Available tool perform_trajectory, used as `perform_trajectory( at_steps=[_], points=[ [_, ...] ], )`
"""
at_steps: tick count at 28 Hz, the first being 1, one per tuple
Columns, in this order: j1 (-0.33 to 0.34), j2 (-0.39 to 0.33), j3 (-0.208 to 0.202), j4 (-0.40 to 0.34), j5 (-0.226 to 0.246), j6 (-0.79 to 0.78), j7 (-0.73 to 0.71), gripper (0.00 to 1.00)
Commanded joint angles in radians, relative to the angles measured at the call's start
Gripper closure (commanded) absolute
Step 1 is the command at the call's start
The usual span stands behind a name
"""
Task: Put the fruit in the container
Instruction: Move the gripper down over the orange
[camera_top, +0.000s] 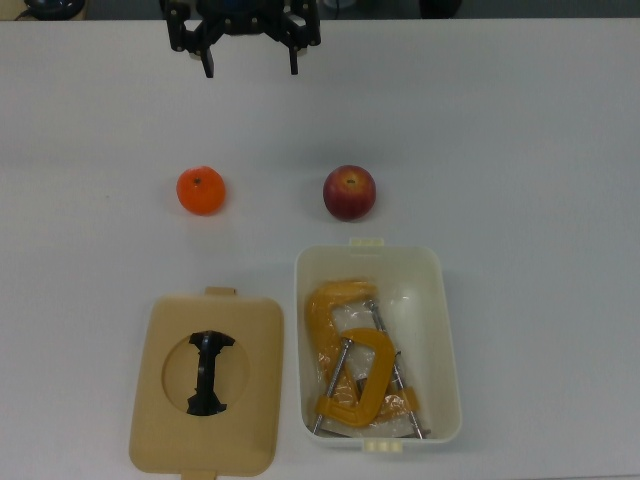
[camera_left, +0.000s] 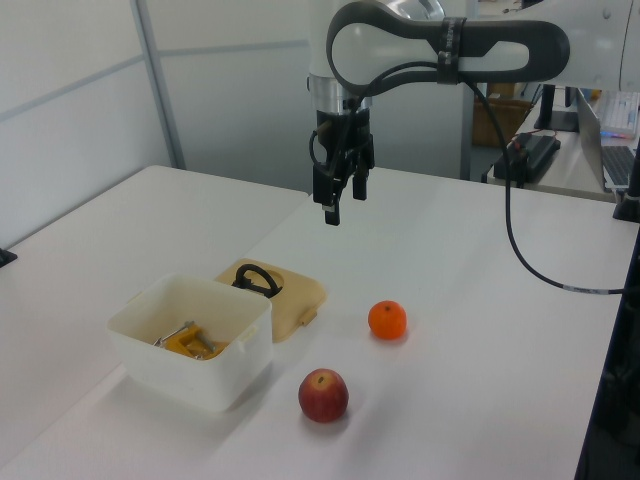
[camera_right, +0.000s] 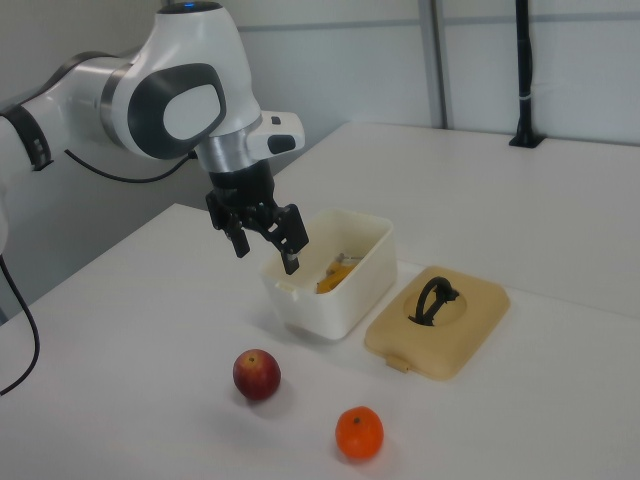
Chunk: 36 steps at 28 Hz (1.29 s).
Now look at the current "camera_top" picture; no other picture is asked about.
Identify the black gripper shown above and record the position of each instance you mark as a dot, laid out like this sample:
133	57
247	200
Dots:
245	17

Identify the orange mandarin fruit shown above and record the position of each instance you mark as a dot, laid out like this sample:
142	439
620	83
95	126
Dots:
200	191

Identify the white plastic container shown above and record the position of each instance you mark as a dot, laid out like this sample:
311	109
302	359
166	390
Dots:
430	320

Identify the beige container lid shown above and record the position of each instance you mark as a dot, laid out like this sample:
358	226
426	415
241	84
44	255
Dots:
150	390

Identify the red apple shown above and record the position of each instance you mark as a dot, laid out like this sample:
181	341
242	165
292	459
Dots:
349	192

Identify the dark chair base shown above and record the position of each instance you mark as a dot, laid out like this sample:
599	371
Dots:
52	7

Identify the large yellow C-clamp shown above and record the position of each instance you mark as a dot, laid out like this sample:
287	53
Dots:
320	310

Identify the small yellow C-clamp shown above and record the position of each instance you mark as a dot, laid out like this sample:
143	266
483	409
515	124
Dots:
375	365

